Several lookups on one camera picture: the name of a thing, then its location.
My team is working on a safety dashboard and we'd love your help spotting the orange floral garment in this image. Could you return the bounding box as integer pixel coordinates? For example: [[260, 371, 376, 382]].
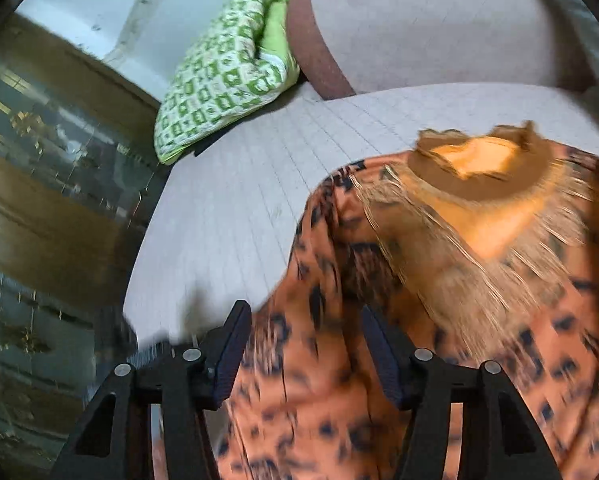
[[214, 120, 599, 480]]

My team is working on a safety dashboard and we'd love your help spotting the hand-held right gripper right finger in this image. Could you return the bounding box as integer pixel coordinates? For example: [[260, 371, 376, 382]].
[[361, 305, 565, 480]]

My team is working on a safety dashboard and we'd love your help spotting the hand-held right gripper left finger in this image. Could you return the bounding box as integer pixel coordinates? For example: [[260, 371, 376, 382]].
[[49, 300, 253, 480]]

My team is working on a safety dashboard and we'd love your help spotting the green patterned quilt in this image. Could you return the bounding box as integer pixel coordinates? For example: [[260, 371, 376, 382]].
[[153, 0, 303, 166]]

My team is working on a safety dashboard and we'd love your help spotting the pink padded headboard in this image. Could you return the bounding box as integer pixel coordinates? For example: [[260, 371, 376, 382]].
[[284, 0, 596, 101]]

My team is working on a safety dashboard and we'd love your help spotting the wooden glass cabinet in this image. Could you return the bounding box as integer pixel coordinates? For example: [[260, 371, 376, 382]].
[[0, 10, 172, 480]]

